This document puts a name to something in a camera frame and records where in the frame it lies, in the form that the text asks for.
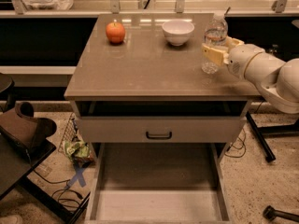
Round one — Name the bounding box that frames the green snack bag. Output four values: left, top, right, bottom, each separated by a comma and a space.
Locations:
63, 141, 93, 163

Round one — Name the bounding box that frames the grey drawer cabinet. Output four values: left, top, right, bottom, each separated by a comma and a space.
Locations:
64, 12, 262, 224

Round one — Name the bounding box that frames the black caster foot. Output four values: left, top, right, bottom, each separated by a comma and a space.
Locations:
263, 205, 299, 222

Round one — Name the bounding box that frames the black stand leg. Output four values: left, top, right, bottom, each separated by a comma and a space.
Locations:
246, 112, 299, 162

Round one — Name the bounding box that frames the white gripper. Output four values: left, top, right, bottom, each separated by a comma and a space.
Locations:
201, 36, 264, 78

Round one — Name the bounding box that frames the closed top drawer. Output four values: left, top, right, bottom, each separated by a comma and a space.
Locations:
77, 117, 246, 143

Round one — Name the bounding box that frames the clear plastic water bottle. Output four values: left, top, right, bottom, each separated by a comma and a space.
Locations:
202, 12, 228, 75

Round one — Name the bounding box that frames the orange apple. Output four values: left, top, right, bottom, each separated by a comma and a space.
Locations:
106, 21, 125, 44

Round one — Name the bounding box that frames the black floor cable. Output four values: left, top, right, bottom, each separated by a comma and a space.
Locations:
33, 168, 85, 212

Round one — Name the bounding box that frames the white ceramic bowl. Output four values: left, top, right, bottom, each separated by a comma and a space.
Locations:
162, 20, 194, 46

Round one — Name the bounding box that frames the open middle drawer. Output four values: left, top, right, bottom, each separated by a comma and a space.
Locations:
84, 144, 233, 224

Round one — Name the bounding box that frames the black cable right of cabinet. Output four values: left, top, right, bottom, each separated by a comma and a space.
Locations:
224, 128, 247, 159

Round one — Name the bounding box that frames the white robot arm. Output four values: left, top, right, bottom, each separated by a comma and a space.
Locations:
201, 36, 299, 114

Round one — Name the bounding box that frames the wire basket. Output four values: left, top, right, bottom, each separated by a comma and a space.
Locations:
58, 113, 78, 153

